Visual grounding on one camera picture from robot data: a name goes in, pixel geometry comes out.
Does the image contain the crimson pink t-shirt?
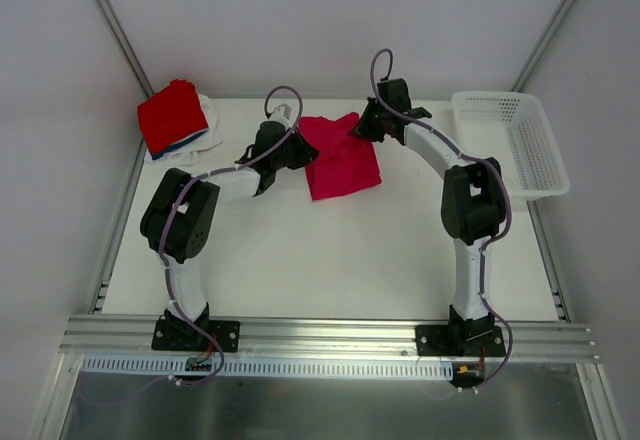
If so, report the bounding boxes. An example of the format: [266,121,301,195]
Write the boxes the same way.
[299,112,382,201]

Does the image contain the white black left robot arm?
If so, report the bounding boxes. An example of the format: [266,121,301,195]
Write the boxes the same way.
[140,120,319,351]

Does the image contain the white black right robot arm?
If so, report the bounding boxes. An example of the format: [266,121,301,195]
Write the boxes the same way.
[351,77,512,358]

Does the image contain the folded blue t-shirt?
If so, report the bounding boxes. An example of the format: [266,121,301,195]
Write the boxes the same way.
[145,130,209,161]

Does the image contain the folded red t-shirt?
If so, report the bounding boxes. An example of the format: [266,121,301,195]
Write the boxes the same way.
[137,79,208,153]

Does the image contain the white plastic mesh basket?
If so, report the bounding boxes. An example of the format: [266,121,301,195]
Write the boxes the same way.
[451,91,570,201]

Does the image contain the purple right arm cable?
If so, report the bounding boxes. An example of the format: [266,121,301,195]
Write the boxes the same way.
[368,48,515,394]

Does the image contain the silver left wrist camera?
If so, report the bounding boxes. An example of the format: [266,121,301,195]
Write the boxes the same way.
[266,104,295,126]

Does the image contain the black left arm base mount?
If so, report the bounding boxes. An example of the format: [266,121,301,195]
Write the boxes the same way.
[151,315,240,353]

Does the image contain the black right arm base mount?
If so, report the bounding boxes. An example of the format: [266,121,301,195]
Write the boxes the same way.
[414,324,507,359]

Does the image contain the aluminium mounting rail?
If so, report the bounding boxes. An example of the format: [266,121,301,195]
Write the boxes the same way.
[60,314,602,364]

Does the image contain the white slotted cable duct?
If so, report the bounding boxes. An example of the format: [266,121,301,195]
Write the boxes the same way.
[81,354,453,381]

